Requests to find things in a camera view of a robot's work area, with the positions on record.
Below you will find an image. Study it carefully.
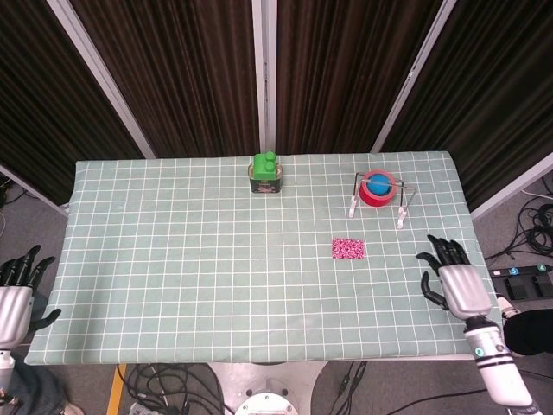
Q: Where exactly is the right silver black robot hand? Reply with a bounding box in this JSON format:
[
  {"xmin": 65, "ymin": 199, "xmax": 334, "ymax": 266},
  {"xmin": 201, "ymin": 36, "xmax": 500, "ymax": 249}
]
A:
[{"xmin": 416, "ymin": 233, "xmax": 493, "ymax": 322}]

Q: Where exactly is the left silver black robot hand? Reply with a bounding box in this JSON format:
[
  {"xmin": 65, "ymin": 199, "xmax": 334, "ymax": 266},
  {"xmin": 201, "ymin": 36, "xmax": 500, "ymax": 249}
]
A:
[{"xmin": 0, "ymin": 245, "xmax": 62, "ymax": 349}]

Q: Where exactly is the pink patterned cloth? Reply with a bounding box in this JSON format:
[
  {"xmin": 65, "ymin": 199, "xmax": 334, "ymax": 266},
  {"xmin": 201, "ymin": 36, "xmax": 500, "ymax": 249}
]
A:
[{"xmin": 331, "ymin": 237, "xmax": 365, "ymax": 261}]

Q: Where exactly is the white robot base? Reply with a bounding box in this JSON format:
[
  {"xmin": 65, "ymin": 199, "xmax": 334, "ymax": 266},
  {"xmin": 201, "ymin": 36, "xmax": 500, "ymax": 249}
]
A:
[{"xmin": 207, "ymin": 361, "xmax": 329, "ymax": 415}]

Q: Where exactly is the black shoulder cover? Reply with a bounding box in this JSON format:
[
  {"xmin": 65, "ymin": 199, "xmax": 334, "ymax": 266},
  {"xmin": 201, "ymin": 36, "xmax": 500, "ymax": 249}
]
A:
[{"xmin": 503, "ymin": 309, "xmax": 553, "ymax": 356}]

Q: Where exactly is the black foot pedal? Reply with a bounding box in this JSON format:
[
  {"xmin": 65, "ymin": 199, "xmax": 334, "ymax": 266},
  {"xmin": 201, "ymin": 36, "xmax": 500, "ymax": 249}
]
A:
[
  {"xmin": 503, "ymin": 276, "xmax": 533, "ymax": 300},
  {"xmin": 531, "ymin": 275, "xmax": 553, "ymax": 298}
]

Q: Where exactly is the red tape roll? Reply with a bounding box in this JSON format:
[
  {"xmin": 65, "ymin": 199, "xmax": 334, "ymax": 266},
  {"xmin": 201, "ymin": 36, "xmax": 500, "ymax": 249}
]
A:
[{"xmin": 359, "ymin": 169, "xmax": 397, "ymax": 208}]

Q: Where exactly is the yellow floor tape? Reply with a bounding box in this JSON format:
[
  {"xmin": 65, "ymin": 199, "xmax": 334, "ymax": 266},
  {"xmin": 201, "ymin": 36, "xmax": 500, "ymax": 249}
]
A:
[{"xmin": 105, "ymin": 363, "xmax": 129, "ymax": 415}]

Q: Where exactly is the blue ball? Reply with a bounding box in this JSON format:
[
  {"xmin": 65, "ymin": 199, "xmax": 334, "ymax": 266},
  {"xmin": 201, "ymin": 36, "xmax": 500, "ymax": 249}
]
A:
[{"xmin": 365, "ymin": 172, "xmax": 391, "ymax": 193}]

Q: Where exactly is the green checked tablecloth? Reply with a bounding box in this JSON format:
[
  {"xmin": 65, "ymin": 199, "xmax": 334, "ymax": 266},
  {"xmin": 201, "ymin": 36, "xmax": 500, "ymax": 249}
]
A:
[{"xmin": 23, "ymin": 150, "xmax": 506, "ymax": 365}]

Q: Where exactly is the dark brown curtain panel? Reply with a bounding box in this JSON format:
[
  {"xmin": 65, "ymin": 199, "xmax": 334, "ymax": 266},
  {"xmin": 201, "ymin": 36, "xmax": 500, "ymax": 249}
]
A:
[
  {"xmin": 276, "ymin": 0, "xmax": 444, "ymax": 155},
  {"xmin": 71, "ymin": 0, "xmax": 260, "ymax": 159},
  {"xmin": 0, "ymin": 0, "xmax": 146, "ymax": 204},
  {"xmin": 384, "ymin": 0, "xmax": 553, "ymax": 213}
]

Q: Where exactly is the dark green tin can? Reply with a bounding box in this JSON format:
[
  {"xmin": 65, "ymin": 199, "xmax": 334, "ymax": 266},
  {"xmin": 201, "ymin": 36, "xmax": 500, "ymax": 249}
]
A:
[{"xmin": 247, "ymin": 163, "xmax": 285, "ymax": 195}]

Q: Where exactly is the green toy building block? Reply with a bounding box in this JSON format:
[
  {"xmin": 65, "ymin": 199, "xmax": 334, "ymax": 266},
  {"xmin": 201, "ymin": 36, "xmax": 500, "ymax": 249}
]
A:
[{"xmin": 252, "ymin": 150, "xmax": 278, "ymax": 180}]

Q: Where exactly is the black cable bundle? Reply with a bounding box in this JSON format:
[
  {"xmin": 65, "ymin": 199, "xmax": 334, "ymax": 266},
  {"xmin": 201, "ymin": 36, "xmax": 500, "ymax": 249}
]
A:
[{"xmin": 483, "ymin": 176, "xmax": 553, "ymax": 263}]

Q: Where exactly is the white frame rail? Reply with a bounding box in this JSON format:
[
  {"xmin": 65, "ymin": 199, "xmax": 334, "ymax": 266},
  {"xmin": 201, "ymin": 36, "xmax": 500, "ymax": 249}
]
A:
[
  {"xmin": 0, "ymin": 163, "xmax": 70, "ymax": 214},
  {"xmin": 469, "ymin": 150, "xmax": 553, "ymax": 220}
]

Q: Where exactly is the metal wire rack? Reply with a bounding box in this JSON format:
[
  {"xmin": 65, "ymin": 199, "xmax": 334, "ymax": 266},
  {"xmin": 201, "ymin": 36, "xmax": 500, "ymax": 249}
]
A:
[{"xmin": 347, "ymin": 172, "xmax": 418, "ymax": 230}]

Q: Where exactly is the black cable with inline box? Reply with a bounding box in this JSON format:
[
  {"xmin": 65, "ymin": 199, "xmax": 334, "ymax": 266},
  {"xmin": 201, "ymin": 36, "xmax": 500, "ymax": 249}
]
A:
[{"xmin": 310, "ymin": 361, "xmax": 368, "ymax": 415}]

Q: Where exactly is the black cable tangle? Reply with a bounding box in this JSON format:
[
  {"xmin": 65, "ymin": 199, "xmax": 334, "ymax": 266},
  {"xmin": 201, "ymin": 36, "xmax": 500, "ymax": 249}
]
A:
[{"xmin": 124, "ymin": 362, "xmax": 226, "ymax": 415}]

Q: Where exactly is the white frame post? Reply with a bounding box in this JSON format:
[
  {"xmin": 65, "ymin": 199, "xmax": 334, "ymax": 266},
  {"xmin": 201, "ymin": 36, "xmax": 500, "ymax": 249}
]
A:
[
  {"xmin": 370, "ymin": 0, "xmax": 454, "ymax": 153},
  {"xmin": 251, "ymin": 0, "xmax": 278, "ymax": 155},
  {"xmin": 46, "ymin": 0, "xmax": 156, "ymax": 159}
]

